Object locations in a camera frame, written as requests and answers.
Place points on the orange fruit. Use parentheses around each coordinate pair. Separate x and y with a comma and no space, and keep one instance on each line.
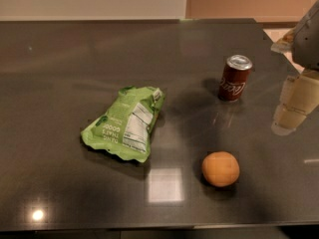
(220,169)

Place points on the red coke can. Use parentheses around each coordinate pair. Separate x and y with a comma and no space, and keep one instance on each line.
(234,78)

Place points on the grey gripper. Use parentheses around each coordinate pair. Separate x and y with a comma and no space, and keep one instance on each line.
(307,44)

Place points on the green chip bag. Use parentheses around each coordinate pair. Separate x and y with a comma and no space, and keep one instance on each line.
(125,128)

